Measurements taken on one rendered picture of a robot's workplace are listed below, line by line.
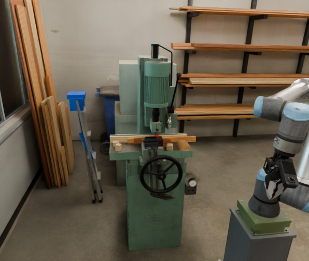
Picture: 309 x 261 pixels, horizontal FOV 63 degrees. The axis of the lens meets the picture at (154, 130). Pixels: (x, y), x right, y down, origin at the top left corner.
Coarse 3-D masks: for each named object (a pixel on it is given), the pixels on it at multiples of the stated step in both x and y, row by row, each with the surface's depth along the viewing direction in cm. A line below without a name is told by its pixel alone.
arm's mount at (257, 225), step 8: (240, 200) 170; (248, 200) 170; (240, 208) 168; (248, 208) 162; (240, 216) 168; (248, 216) 157; (256, 216) 155; (280, 216) 156; (248, 224) 158; (256, 224) 149; (264, 224) 150; (272, 224) 151; (280, 224) 153; (288, 224) 154; (256, 232) 153; (264, 232) 153; (272, 232) 154; (280, 232) 155; (288, 232) 156
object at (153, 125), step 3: (150, 120) 192; (159, 120) 193; (150, 123) 192; (153, 123) 185; (156, 123) 185; (159, 123) 186; (150, 126) 192; (153, 126) 186; (156, 126) 186; (159, 126) 186; (153, 129) 186; (159, 129) 187; (153, 132) 187; (156, 132) 188; (159, 132) 188
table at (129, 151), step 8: (112, 144) 189; (128, 144) 190; (136, 144) 190; (176, 144) 192; (112, 152) 177; (120, 152) 177; (128, 152) 178; (136, 152) 178; (168, 152) 182; (176, 152) 183; (184, 152) 183; (112, 160) 178
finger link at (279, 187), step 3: (279, 180) 97; (276, 183) 97; (279, 183) 95; (282, 183) 95; (276, 186) 97; (279, 186) 96; (282, 186) 95; (276, 189) 97; (279, 189) 96; (282, 189) 96; (276, 192) 96; (279, 192) 96; (273, 195) 98; (276, 195) 97; (273, 198) 98
